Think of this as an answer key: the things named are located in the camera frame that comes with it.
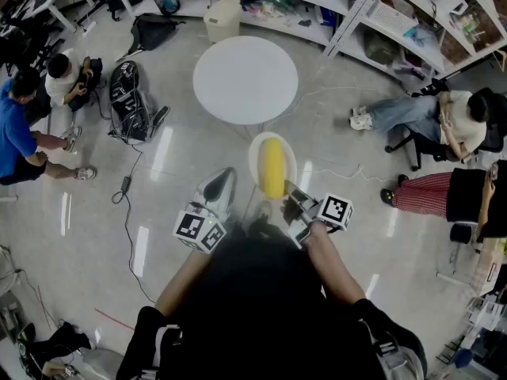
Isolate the black open equipment case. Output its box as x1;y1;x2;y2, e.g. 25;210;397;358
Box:
109;60;171;143

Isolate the blue plastic stool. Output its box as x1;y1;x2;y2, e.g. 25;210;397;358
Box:
453;348;475;370

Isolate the grey shoulder strap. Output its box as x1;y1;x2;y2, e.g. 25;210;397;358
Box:
370;332;425;380
152;324;183;380

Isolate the dark green bag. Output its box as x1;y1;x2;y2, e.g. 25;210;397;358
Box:
363;29;399;66

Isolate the beige lidded trash bin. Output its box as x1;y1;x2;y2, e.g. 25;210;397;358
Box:
203;0;242;44

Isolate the blue box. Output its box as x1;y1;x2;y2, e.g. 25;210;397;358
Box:
318;6;337;29

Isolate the yellow corn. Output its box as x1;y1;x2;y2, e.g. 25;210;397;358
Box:
257;138;287;200

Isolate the person's black shirt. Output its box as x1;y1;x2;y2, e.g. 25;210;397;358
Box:
116;297;429;380

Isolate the person's left forearm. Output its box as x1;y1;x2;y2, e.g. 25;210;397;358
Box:
154;247;215;320

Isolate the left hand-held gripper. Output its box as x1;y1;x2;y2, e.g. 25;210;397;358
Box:
172;167;238;255

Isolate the black office chair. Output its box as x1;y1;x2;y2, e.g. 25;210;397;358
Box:
0;25;64;78
384;87;507;173

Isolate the black round stool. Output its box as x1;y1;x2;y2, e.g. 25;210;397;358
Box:
450;222;478;245

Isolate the white floor cable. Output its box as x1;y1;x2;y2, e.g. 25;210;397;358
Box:
296;163;397;184
273;86;381;126

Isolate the black power adapter cable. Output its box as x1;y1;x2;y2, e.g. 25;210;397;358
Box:
111;142;158;304

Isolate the white oval plate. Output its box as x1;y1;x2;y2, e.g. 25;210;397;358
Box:
248;131;298;197

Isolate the black backpack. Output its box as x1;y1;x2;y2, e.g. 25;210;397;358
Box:
128;13;186;55

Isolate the white perforated basket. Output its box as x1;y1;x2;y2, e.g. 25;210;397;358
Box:
366;0;419;36

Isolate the round white table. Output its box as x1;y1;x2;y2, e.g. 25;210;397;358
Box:
193;35;299;126

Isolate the cardboard box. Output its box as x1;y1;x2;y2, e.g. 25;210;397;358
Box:
473;237;506;296

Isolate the person's right forearm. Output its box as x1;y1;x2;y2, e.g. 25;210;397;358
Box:
304;219;368;304

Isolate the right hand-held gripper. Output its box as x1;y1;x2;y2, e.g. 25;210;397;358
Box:
283;180;354;250

